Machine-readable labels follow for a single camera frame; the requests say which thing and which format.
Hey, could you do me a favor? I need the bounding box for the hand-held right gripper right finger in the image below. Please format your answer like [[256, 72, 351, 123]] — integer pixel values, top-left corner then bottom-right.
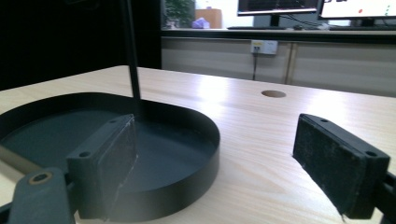
[[291, 113, 391, 220]]

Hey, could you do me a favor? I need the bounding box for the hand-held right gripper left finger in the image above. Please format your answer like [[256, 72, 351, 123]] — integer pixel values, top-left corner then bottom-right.
[[65, 113, 138, 221]]

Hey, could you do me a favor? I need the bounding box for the tan rod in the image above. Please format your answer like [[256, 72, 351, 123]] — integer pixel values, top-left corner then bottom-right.
[[0, 144, 35, 175]]

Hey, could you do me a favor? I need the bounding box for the black round tray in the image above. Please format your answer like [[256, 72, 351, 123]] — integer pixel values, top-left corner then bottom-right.
[[0, 91, 221, 224]]

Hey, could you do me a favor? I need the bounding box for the black metal pole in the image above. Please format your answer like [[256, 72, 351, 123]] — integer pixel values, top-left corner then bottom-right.
[[120, 0, 142, 101]]

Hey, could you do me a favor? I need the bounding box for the dark office desk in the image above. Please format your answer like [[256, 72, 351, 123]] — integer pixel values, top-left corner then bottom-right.
[[161, 27, 396, 98]]

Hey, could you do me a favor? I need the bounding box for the dark curtain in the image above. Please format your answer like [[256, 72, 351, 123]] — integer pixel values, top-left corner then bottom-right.
[[0, 0, 163, 91]]

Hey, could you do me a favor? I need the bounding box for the black keyboard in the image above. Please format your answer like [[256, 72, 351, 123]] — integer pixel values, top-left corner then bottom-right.
[[226, 25, 288, 31]]

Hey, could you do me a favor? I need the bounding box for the computer monitor with white screen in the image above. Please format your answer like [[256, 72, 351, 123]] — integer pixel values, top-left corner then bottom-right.
[[319, 0, 396, 27]]

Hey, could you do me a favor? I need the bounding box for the computer monitor with dark screen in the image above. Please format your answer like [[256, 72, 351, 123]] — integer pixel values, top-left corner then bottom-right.
[[236, 0, 322, 28]]

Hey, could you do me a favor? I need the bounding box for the green potted plant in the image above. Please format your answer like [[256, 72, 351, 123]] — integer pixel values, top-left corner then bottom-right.
[[163, 0, 196, 30]]

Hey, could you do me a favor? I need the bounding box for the brown cardboard box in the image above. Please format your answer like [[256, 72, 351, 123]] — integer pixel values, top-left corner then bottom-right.
[[194, 7, 223, 30]]

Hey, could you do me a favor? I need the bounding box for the purple object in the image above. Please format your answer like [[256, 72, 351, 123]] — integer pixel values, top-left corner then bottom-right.
[[191, 17, 211, 30]]

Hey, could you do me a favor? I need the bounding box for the black power cable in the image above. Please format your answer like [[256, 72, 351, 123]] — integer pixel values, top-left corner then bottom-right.
[[252, 51, 260, 81]]

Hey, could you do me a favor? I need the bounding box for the white wall socket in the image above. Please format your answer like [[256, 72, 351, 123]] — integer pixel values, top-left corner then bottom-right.
[[249, 39, 279, 56]]

